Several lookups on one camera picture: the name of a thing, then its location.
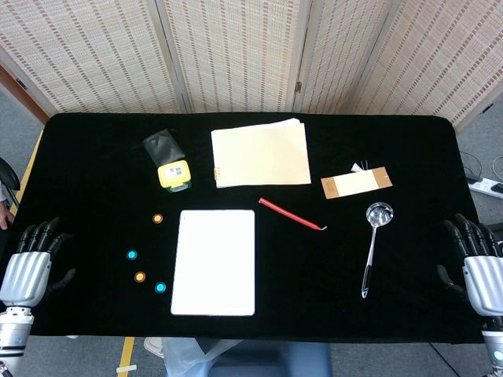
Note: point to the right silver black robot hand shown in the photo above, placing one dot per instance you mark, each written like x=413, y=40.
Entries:
x=485, y=279

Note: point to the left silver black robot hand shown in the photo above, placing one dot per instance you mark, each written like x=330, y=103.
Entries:
x=25, y=275

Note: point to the cyan round magnet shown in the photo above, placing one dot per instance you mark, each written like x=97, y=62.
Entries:
x=131, y=255
x=160, y=287

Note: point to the orange round magnet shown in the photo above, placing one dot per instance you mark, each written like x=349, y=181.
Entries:
x=139, y=277
x=157, y=218

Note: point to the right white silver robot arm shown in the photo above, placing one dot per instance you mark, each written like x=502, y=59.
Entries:
x=495, y=349

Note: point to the white rectangular board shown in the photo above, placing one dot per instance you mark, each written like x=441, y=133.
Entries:
x=214, y=263

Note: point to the person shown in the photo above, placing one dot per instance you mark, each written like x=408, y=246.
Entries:
x=4, y=218

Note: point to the white power strip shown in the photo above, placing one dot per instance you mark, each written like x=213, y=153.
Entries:
x=487, y=186

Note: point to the black tablecloth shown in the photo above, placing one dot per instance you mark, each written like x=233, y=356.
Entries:
x=98, y=176

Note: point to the metal ladle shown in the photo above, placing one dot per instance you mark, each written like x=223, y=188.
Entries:
x=379, y=215

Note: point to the white shoe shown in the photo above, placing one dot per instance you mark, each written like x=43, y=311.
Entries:
x=153, y=346

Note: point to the brown and cream card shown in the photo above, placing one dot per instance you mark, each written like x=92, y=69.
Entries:
x=355, y=183

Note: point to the small white needle packet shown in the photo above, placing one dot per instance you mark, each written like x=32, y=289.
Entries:
x=357, y=168

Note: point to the yellow lidded green box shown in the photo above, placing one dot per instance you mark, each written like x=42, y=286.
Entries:
x=174, y=174

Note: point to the black fabric pouch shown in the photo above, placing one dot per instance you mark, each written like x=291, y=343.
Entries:
x=161, y=147

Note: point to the red candle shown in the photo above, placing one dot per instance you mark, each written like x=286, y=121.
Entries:
x=291, y=214

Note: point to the blue chair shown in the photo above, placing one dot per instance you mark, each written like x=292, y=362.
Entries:
x=275, y=359

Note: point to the beige paper notebook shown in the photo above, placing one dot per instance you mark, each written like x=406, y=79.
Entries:
x=259, y=155

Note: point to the woven folding screen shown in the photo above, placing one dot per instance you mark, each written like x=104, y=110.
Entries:
x=236, y=55

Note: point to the brown wooden door frame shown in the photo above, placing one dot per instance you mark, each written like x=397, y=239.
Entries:
x=19, y=92

